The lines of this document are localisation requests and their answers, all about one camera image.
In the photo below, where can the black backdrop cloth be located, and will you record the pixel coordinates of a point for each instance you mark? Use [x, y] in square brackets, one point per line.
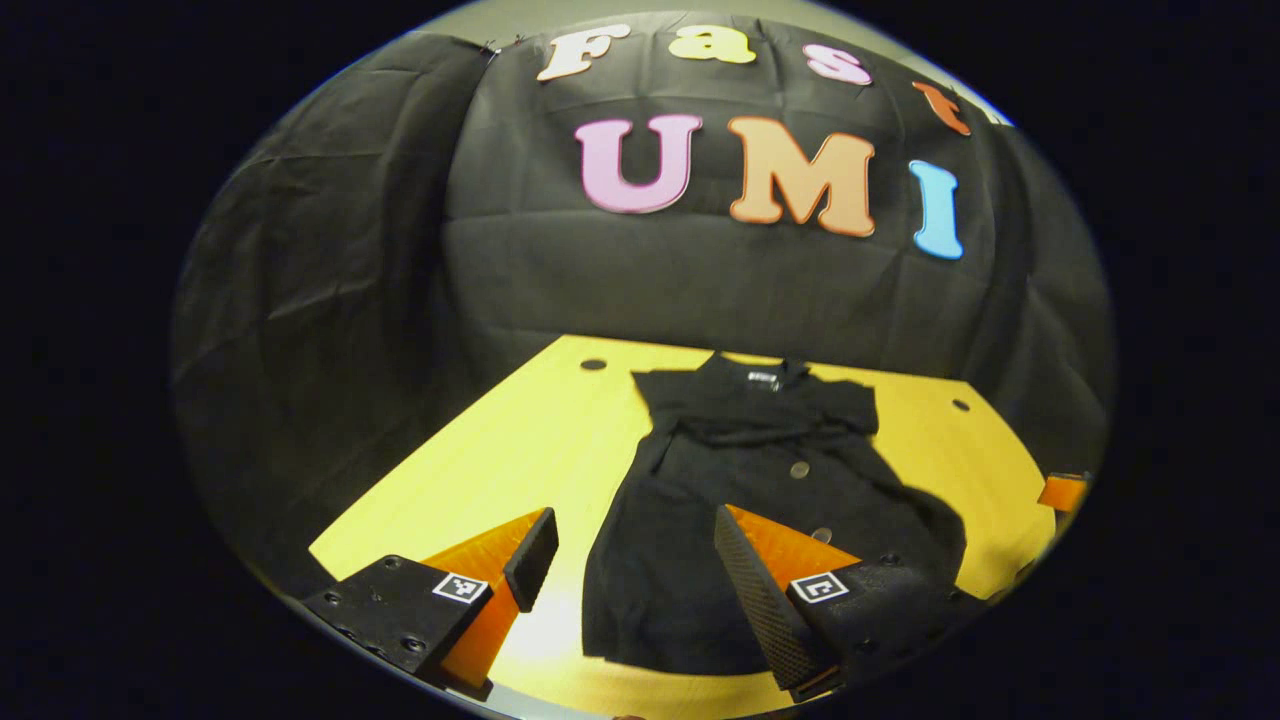
[350, 280]

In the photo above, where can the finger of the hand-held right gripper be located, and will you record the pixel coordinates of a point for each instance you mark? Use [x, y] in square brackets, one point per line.
[1063, 493]

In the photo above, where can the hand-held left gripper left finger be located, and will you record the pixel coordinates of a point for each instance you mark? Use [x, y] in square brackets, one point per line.
[532, 560]

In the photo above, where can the black polo shirt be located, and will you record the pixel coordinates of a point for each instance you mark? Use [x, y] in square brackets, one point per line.
[720, 470]

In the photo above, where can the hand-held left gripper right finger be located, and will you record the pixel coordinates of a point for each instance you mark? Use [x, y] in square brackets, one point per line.
[765, 610]

